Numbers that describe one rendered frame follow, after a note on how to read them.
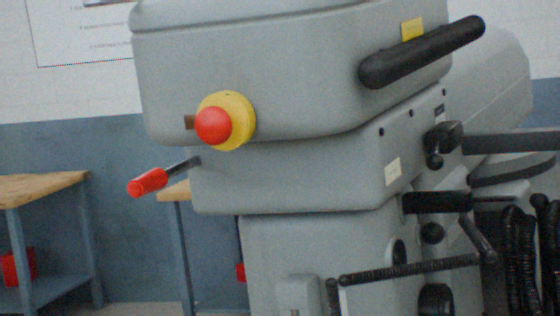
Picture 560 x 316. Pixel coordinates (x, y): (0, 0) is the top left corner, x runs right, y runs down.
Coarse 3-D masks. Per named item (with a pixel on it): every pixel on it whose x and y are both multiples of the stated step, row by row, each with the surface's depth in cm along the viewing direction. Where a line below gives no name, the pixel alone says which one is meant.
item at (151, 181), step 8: (192, 160) 118; (200, 160) 120; (160, 168) 112; (168, 168) 114; (176, 168) 115; (184, 168) 116; (144, 176) 109; (152, 176) 110; (160, 176) 111; (168, 176) 113; (128, 184) 108; (136, 184) 107; (144, 184) 108; (152, 184) 109; (160, 184) 110; (136, 192) 107; (144, 192) 108
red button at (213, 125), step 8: (200, 112) 102; (208, 112) 102; (216, 112) 102; (224, 112) 102; (200, 120) 102; (208, 120) 102; (216, 120) 102; (224, 120) 102; (200, 128) 102; (208, 128) 102; (216, 128) 102; (224, 128) 102; (200, 136) 103; (208, 136) 102; (216, 136) 102; (224, 136) 102; (208, 144) 103; (216, 144) 103
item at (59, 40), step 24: (24, 0) 642; (48, 0) 635; (72, 0) 628; (144, 0) 609; (48, 24) 639; (72, 24) 632; (96, 24) 626; (120, 24) 619; (48, 48) 642; (72, 48) 636; (96, 48) 629; (120, 48) 623
